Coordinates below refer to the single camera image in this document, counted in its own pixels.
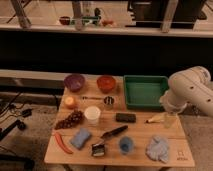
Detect banana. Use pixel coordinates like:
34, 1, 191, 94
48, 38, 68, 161
146, 113, 165, 123

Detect blue plastic cup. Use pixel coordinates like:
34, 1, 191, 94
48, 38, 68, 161
119, 136, 134, 155

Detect small metal cup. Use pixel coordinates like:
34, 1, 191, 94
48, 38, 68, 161
104, 96, 115, 109

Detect small black white box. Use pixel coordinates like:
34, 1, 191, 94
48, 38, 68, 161
92, 144, 105, 157

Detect black sponge block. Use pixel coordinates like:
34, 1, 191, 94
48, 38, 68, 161
116, 113, 136, 123

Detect wooden table board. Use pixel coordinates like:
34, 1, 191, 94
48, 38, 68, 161
44, 79, 195, 167

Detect black handled spatula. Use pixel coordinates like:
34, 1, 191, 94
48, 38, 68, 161
101, 125, 128, 139

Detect red chili pepper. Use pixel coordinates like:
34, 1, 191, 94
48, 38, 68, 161
54, 132, 73, 154

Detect orange bowl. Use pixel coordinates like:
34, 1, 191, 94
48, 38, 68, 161
97, 75, 116, 93

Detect purple bowl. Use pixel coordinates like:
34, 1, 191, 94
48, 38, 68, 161
64, 74, 85, 92

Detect green item in background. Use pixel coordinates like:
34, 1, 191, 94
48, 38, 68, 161
82, 16, 100, 25

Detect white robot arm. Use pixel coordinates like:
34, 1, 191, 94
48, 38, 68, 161
159, 66, 213, 128

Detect metal fork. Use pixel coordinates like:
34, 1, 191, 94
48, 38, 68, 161
81, 96, 104, 100

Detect bunch of dark grapes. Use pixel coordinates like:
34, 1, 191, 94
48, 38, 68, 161
55, 110, 83, 130

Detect light blue cloth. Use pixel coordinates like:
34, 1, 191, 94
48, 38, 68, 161
146, 135, 169, 163

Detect white plastic cup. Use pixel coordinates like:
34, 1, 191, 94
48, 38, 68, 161
84, 106, 101, 125

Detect green plastic tray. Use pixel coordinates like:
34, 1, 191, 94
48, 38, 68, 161
123, 75, 168, 110

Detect red bowl in background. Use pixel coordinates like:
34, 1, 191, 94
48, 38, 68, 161
59, 16, 70, 25

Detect apple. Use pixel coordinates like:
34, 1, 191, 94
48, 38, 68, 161
64, 96, 76, 109

